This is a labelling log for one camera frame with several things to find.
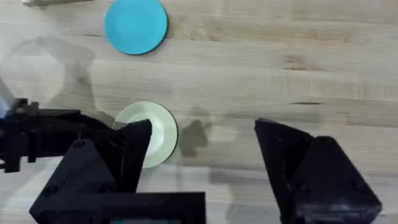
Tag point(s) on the blue plate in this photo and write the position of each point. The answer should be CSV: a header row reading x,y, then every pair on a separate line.
x,y
135,28

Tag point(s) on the pale green plate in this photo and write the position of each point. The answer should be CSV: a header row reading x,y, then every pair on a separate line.
x,y
164,133

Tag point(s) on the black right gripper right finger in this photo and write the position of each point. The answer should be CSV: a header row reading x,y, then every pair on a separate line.
x,y
323,180

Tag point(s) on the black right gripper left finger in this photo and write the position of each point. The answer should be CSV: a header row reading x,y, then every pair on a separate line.
x,y
93,174

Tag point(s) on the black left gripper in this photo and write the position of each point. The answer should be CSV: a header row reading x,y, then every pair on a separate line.
x,y
18,137

